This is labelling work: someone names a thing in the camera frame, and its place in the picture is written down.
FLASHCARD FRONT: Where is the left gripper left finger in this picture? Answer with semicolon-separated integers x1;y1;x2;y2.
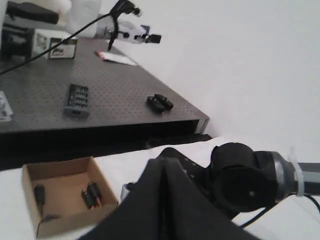
82;157;168;240

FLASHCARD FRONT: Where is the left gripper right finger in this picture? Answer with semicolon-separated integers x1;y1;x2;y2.
163;157;261;240

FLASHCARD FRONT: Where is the open cardboard box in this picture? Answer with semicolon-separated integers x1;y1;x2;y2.
21;156;120;239

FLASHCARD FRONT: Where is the white printed box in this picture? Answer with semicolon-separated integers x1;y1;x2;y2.
30;28;66;60

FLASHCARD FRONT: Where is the black bolt and sleeve assembly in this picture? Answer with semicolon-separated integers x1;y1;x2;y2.
33;184;46;205
81;181;102;210

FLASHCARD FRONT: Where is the black gripper finger pair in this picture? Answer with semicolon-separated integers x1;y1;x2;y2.
146;93;175;115

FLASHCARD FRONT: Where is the perforated metal bench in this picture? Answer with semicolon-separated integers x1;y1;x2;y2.
0;36;210;134

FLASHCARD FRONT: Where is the white paper packet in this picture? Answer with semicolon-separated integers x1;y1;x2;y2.
94;50;138;67

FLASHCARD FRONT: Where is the silver-white machine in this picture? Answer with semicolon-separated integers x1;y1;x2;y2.
94;19;162;45

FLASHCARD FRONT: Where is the clear plastic bag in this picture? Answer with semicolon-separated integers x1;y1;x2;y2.
0;90;14;123

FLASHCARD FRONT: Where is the small printed carton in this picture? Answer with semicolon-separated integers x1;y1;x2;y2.
47;37;78;61

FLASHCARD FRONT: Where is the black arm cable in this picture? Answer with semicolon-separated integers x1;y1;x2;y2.
238;193;320;229

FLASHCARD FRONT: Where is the long black bench cable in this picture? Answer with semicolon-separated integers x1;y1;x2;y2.
0;0;141;76

